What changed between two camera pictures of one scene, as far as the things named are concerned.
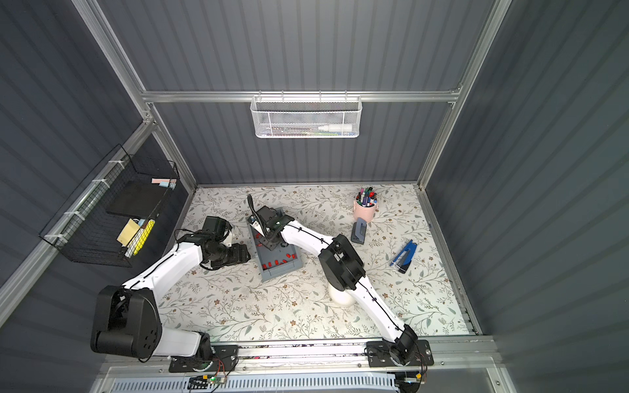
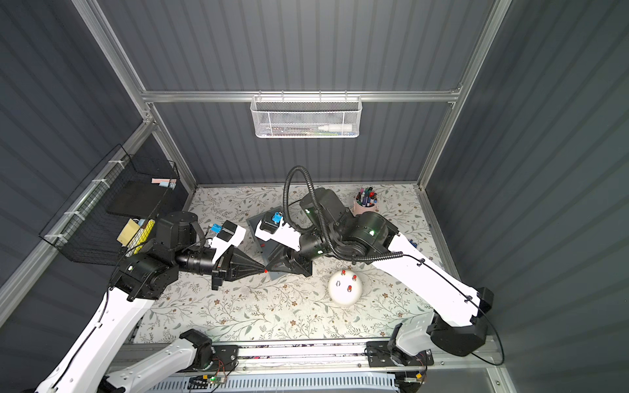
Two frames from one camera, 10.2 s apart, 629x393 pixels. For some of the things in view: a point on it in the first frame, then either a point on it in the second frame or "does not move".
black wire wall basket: [109, 219] does not move
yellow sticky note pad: [128, 232] does not move
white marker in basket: [337, 127] does not move
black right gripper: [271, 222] to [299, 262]
